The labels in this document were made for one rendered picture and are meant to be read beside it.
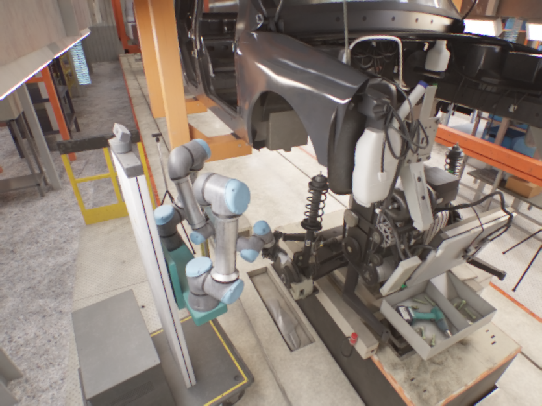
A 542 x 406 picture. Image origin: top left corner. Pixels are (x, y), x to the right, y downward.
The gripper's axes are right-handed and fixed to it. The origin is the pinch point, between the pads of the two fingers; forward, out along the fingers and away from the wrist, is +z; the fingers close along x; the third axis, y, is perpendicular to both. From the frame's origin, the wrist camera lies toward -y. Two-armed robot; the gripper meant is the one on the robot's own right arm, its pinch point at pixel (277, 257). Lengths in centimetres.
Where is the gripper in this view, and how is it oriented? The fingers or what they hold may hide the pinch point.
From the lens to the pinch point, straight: 176.0
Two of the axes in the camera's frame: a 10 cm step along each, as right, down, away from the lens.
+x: 9.0, 1.7, -3.9
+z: 2.2, 5.9, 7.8
